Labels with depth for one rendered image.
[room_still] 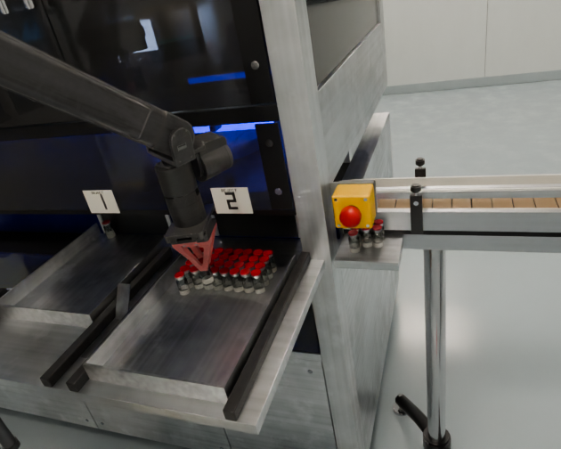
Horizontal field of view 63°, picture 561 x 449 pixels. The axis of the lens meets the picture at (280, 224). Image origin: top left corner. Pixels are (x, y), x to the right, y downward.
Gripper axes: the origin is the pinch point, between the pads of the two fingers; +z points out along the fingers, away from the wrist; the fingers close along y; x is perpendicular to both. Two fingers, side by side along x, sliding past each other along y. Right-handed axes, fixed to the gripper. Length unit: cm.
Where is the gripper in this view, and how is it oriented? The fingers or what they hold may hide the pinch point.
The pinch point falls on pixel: (204, 263)
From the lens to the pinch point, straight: 83.0
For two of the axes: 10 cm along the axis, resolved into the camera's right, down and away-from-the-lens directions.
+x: -9.8, 1.2, 1.6
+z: 1.8, 8.6, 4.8
